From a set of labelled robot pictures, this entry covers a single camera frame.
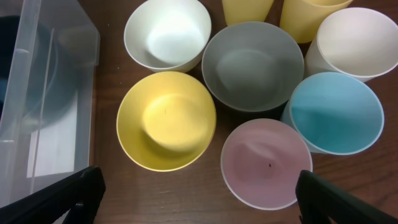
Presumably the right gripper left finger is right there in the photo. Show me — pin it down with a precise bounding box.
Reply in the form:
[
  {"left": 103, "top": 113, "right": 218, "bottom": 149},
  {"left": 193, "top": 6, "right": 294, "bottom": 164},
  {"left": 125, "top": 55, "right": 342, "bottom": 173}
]
[{"left": 1, "top": 166, "right": 106, "bottom": 223}]

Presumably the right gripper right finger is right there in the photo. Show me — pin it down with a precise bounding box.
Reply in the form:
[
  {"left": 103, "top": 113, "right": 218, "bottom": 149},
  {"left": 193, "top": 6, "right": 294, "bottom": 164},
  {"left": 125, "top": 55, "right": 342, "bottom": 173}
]
[{"left": 295, "top": 170, "right": 397, "bottom": 224}]

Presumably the pink cup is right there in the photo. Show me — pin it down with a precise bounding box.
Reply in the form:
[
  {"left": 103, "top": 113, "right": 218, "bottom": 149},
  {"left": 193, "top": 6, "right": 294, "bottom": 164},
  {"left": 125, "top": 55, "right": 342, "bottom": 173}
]
[{"left": 220, "top": 118, "right": 313, "bottom": 210}]

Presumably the clear plastic storage container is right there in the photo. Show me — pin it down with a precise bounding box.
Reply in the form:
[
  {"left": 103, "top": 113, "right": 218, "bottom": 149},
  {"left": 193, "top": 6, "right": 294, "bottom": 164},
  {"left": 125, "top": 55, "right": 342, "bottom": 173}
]
[{"left": 1, "top": 0, "right": 100, "bottom": 206}]

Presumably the light blue cup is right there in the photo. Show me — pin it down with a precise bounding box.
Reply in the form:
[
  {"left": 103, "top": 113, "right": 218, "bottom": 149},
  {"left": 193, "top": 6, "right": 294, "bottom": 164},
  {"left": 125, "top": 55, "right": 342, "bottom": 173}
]
[{"left": 280, "top": 72, "right": 385, "bottom": 156}]

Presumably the yellow small bowl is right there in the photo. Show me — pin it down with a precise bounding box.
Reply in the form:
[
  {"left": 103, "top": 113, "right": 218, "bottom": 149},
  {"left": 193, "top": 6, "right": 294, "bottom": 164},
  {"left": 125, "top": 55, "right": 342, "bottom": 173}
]
[{"left": 116, "top": 72, "right": 216, "bottom": 172}]

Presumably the grey small bowl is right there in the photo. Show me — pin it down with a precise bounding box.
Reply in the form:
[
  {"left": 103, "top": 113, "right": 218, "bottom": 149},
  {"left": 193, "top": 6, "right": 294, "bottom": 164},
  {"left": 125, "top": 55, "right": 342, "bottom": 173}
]
[{"left": 201, "top": 22, "right": 304, "bottom": 112}]

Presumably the cream white cup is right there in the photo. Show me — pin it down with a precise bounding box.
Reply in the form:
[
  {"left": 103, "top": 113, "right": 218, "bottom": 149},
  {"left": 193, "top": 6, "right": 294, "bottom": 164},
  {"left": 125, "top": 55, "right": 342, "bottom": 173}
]
[{"left": 304, "top": 7, "right": 397, "bottom": 82}]

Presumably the white small bowl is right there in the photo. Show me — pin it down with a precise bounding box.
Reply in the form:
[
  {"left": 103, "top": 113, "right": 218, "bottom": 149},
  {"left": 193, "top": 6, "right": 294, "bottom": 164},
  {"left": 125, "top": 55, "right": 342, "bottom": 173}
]
[{"left": 124, "top": 0, "right": 212, "bottom": 73}]

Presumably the yellow cup far right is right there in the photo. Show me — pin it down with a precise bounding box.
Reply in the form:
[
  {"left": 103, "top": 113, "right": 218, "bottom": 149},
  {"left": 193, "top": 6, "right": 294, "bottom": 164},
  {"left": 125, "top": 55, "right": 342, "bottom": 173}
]
[{"left": 279, "top": 0, "right": 353, "bottom": 44}]

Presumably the yellow cup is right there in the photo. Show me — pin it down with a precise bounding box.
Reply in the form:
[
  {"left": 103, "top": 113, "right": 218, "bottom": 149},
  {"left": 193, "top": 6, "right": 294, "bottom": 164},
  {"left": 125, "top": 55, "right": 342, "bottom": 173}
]
[
  {"left": 222, "top": 0, "right": 274, "bottom": 26},
  {"left": 279, "top": 0, "right": 353, "bottom": 44}
]

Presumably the yellow cup far left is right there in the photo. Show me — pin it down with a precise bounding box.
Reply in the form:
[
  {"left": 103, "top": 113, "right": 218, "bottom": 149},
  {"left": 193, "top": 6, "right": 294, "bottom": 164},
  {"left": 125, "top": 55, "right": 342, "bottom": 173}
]
[{"left": 222, "top": 0, "right": 274, "bottom": 26}]

